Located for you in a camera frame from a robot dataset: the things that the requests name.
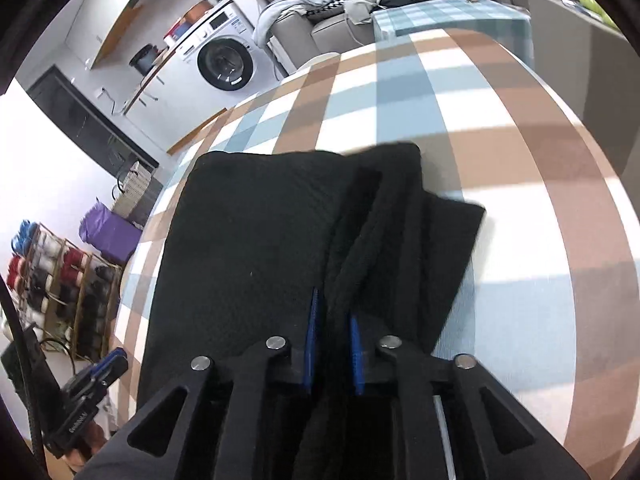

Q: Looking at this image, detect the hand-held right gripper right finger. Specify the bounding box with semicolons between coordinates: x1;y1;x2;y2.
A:
349;316;588;480

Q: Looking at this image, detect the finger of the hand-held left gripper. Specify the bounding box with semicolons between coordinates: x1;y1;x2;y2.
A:
97;357;129;386
91;346;127;373

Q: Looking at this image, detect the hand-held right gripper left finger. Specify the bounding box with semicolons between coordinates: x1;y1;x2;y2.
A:
80;287;324;480

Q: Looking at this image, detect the black knit sweater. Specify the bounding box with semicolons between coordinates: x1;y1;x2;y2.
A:
136;142;487;480

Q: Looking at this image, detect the person's left hand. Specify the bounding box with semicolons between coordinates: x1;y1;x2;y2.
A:
66;425;108;473

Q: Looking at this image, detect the purple bag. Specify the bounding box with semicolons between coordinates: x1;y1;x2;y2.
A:
79;202;143;263

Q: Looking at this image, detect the woven laundry basket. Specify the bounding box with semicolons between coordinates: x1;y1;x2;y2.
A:
111;160;163;228

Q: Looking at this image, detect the checked tablecloth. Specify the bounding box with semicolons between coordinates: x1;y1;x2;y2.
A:
107;0;638;480

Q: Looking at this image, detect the black tall cabinet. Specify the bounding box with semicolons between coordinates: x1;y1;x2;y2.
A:
27;65;161;176

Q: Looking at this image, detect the white base cabinet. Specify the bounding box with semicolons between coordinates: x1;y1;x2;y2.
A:
122;60;226;156

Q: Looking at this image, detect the white washing machine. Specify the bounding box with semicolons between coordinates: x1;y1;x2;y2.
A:
172;0;281;106

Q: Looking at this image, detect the black pot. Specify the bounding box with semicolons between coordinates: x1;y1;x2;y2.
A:
129;44;161;76

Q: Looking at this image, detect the grey sofa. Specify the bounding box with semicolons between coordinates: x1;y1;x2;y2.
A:
250;0;381;68

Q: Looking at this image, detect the pale grey garment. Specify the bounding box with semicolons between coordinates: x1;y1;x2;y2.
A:
254;0;326;46

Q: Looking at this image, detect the grey cloth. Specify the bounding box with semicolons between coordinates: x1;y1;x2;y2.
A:
345;0;396;26

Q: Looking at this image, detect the light blue checked cloth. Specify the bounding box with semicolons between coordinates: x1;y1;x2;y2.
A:
372;0;533;68

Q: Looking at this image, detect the wire shoe rack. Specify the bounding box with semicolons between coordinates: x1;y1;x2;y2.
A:
7;220;123;361

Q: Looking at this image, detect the white wall cabinet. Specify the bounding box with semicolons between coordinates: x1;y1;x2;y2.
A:
67;0;201;68

